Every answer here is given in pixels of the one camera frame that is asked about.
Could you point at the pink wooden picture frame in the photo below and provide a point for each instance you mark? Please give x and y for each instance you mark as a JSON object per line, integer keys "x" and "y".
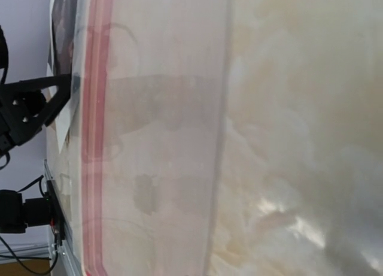
{"x": 98, "y": 138}

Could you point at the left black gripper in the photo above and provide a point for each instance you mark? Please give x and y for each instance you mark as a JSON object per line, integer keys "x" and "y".
{"x": 28, "y": 105}

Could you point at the canyon photo print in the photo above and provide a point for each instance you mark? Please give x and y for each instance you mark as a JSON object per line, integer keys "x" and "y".
{"x": 62, "y": 28}

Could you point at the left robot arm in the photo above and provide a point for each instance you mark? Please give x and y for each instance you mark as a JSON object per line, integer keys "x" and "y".
{"x": 18, "y": 214}

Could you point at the aluminium front rail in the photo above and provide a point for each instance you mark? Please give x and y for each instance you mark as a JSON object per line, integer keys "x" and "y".
{"x": 61, "y": 242}

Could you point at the clear acrylic sheet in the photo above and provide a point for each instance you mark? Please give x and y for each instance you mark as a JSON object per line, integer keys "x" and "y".
{"x": 149, "y": 138}

